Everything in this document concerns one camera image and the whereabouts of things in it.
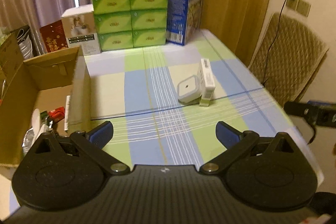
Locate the white photo product box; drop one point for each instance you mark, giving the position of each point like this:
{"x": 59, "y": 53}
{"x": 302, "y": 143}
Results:
{"x": 79, "y": 29}

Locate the blue milk carton box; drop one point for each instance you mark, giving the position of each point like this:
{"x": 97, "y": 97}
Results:
{"x": 183, "y": 19}

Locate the silver foil bag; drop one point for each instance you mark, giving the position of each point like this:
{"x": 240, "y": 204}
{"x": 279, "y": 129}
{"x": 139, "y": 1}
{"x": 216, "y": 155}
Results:
{"x": 40, "y": 123}

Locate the dark red gift box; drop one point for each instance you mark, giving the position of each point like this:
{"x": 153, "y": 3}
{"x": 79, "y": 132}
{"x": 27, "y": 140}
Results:
{"x": 53, "y": 36}

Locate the green tissue pack stack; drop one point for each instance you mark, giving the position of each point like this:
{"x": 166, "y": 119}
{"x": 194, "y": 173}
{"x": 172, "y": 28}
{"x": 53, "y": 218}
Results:
{"x": 124, "y": 24}

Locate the brown cardboard box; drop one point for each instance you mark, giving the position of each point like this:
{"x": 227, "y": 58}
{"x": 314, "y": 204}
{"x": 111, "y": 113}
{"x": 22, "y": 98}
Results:
{"x": 43, "y": 83}

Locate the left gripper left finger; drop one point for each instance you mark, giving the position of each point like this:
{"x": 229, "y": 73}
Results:
{"x": 92, "y": 143}

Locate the upper white medicine box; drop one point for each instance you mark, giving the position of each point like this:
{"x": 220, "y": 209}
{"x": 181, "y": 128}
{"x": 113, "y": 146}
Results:
{"x": 207, "y": 82}

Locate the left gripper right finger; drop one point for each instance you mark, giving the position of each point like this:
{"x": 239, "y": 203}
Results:
{"x": 238, "y": 145}

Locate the red snack packet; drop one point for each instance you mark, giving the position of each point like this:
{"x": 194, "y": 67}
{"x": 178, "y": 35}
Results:
{"x": 57, "y": 114}

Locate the wall power socket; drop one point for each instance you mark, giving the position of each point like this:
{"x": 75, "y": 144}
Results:
{"x": 300, "y": 6}

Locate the checkered tablecloth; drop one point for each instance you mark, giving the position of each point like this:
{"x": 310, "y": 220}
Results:
{"x": 165, "y": 101}

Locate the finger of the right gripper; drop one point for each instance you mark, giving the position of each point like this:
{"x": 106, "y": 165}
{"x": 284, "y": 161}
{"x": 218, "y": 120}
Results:
{"x": 299, "y": 109}

